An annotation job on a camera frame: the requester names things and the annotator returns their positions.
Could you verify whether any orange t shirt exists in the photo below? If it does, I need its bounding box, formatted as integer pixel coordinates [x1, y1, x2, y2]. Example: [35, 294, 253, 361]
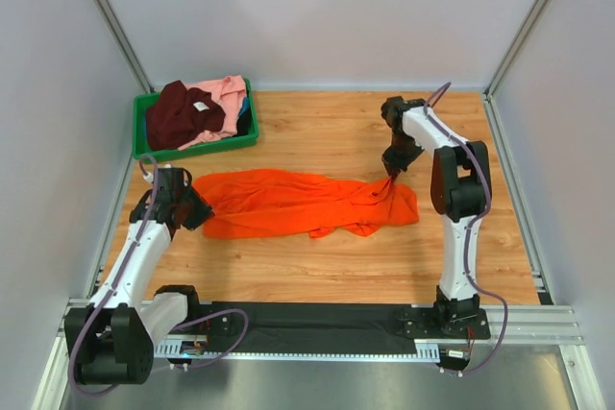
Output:
[193, 169, 419, 239]

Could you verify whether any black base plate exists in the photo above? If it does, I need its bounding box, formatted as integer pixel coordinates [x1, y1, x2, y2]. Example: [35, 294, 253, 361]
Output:
[192, 301, 491, 350]

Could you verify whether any blue t shirt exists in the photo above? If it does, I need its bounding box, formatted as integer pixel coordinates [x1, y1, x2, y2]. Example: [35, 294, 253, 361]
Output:
[238, 97, 252, 120]

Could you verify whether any green plastic bin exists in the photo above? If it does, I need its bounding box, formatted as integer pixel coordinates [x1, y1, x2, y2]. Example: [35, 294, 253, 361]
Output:
[132, 79, 259, 162]

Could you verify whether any pink t shirt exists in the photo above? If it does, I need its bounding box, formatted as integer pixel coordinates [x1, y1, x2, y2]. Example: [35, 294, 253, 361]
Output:
[179, 75, 247, 151]

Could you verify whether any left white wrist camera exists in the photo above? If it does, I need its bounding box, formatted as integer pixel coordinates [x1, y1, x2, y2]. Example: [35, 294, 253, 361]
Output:
[139, 166, 160, 192]

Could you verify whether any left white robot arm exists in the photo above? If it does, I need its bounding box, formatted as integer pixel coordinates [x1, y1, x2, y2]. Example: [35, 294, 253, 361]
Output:
[64, 166, 212, 387]

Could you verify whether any aluminium frame post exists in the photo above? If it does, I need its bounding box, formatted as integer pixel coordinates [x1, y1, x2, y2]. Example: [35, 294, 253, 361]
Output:
[483, 0, 580, 96]
[93, 0, 154, 93]

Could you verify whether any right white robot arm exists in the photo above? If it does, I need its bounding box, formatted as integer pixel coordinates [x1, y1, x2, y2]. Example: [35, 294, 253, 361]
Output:
[381, 96, 491, 339]

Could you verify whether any grey slotted cable duct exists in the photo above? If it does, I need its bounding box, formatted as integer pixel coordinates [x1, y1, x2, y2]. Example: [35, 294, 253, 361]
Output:
[154, 338, 470, 364]

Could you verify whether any left aluminium frame post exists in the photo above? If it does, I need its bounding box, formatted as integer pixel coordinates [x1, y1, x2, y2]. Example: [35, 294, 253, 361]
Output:
[93, 0, 154, 93]

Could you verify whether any right aluminium frame post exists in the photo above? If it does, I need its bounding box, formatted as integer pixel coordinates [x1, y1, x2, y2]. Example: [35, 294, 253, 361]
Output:
[483, 0, 580, 96]

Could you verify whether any maroon t shirt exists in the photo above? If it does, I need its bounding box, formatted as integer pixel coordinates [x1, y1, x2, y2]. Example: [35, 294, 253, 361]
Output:
[145, 81, 225, 151]

